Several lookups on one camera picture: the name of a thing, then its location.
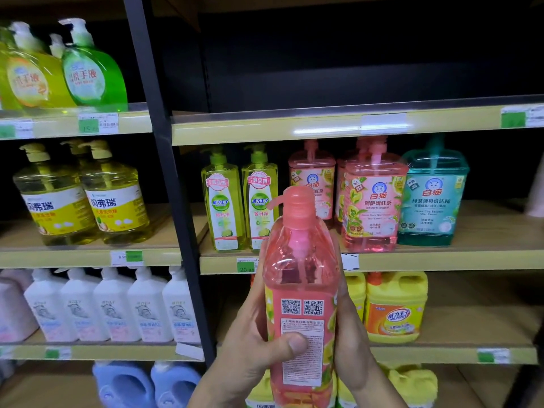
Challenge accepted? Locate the person's right hand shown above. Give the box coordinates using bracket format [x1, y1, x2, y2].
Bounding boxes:
[331, 233, 375, 392]

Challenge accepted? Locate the person's left hand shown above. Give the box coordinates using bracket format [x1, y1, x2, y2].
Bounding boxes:
[214, 240, 309, 385]

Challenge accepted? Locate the slim green dish soap bottle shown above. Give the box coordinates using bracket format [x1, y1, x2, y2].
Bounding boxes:
[201, 147, 247, 253]

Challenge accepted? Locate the teal green detergent bottle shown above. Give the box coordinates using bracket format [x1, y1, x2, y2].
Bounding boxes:
[397, 135, 470, 247]

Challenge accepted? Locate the person's right forearm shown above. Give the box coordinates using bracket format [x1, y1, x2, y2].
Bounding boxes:
[348, 360, 409, 408]

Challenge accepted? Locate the yellow orange detergent jug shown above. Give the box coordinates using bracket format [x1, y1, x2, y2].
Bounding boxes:
[344, 271, 367, 321]
[364, 271, 429, 345]

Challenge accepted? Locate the light blue detergent jug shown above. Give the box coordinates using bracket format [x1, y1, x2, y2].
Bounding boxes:
[150, 362, 201, 408]
[92, 362, 157, 408]

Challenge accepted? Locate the blank white shelf label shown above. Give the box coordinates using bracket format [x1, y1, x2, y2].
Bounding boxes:
[360, 113, 409, 135]

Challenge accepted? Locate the pink angular pump bottle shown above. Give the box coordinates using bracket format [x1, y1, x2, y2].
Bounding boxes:
[0, 269, 40, 344]

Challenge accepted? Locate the round yellow hand wash bottle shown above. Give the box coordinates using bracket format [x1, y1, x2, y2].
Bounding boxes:
[0, 22, 77, 110]

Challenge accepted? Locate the wooden shelf rack black frame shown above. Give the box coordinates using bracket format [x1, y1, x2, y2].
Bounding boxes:
[0, 0, 544, 408]

